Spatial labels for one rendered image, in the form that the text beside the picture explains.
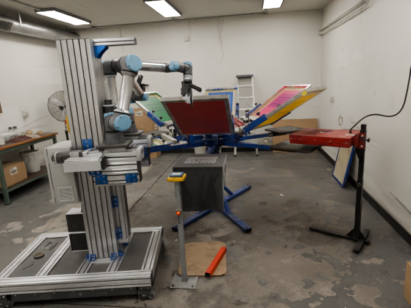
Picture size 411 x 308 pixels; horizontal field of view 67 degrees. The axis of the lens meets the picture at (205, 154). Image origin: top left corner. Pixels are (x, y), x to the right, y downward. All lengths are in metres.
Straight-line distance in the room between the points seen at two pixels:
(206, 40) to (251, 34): 0.98
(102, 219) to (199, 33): 5.38
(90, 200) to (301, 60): 5.66
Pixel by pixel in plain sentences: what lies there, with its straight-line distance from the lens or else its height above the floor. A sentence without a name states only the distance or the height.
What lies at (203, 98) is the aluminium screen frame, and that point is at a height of 1.53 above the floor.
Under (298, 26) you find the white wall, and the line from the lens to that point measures 7.35.
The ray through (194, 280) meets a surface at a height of 0.01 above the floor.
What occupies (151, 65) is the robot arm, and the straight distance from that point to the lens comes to 2.52.
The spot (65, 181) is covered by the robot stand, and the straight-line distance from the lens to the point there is 2.73.
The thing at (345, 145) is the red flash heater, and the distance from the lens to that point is 3.09.
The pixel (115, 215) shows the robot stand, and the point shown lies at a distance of 2.82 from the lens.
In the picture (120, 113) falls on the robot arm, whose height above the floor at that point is 1.49.
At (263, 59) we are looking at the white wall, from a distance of 7.22.
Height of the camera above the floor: 1.68
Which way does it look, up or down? 13 degrees down
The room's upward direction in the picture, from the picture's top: 3 degrees counter-clockwise
